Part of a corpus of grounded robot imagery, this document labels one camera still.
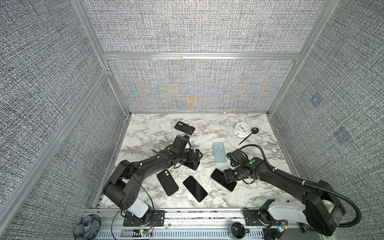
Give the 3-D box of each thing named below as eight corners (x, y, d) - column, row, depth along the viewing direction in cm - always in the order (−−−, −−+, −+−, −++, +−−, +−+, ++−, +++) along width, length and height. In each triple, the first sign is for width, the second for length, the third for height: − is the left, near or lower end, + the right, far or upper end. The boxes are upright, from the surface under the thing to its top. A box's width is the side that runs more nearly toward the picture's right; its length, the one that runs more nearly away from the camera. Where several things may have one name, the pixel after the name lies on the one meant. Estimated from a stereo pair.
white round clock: (234, 138, 106) (236, 134, 103) (231, 126, 113) (233, 122, 110) (250, 138, 106) (252, 134, 103) (246, 126, 113) (248, 122, 110)
